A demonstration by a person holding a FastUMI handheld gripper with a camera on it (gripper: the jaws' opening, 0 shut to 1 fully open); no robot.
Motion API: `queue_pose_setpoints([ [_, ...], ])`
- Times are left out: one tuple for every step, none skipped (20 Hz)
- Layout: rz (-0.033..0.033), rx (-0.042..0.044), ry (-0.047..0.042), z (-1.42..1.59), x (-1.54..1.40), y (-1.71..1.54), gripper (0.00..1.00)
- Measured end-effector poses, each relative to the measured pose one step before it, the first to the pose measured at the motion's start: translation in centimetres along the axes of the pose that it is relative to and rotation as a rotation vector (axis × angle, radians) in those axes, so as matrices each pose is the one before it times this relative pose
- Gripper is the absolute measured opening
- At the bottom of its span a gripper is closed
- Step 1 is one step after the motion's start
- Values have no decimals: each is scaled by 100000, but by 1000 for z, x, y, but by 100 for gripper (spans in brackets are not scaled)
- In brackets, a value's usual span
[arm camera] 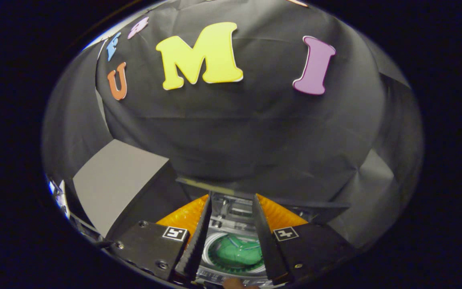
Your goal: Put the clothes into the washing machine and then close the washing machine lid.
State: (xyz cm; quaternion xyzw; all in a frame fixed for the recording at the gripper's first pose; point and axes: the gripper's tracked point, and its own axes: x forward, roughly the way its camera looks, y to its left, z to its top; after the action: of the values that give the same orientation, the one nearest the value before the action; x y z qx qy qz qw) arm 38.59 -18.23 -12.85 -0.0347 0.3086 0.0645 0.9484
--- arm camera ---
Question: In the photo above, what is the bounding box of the green polo shirt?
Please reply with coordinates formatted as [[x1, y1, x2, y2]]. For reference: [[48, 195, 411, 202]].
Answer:
[[208, 234, 264, 270]]

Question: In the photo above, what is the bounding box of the dark washing machine lid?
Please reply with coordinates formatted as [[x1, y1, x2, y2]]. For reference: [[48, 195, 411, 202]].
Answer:
[[175, 177, 351, 225]]

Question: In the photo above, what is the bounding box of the grey washing machine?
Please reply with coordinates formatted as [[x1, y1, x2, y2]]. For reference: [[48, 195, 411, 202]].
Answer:
[[194, 193, 292, 287]]

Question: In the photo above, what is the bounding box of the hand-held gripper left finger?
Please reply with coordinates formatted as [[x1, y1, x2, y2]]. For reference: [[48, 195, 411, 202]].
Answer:
[[109, 195, 213, 281]]

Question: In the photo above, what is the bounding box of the black backdrop cloth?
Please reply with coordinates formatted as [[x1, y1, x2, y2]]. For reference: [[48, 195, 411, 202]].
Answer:
[[42, 0, 424, 249]]

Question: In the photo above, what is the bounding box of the grey cabinet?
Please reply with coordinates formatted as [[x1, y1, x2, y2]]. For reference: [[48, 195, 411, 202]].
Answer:
[[73, 138, 191, 239]]

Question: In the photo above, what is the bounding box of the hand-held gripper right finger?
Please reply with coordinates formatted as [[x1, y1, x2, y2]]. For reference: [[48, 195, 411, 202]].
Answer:
[[252, 193, 356, 285]]

